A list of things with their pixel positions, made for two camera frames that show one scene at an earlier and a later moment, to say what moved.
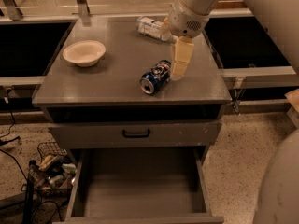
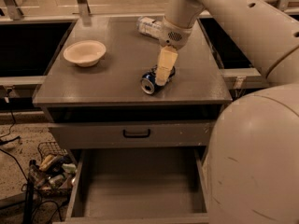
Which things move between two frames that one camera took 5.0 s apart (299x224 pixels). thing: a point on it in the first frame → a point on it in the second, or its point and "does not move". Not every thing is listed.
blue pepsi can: x=155 y=77 does not move
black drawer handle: x=124 y=134 does not move
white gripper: x=186 y=21 → x=172 y=35
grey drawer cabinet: x=141 y=138 does not move
